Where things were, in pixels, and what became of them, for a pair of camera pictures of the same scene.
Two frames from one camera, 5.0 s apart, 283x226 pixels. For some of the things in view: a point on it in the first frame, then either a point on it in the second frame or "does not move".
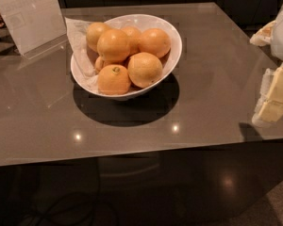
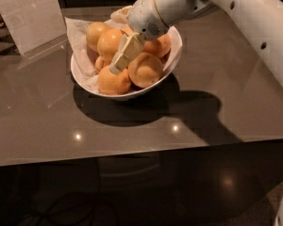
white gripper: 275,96 → 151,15
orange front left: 113,79 does not move
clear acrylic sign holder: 32,16 does not move
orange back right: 155,40 does not move
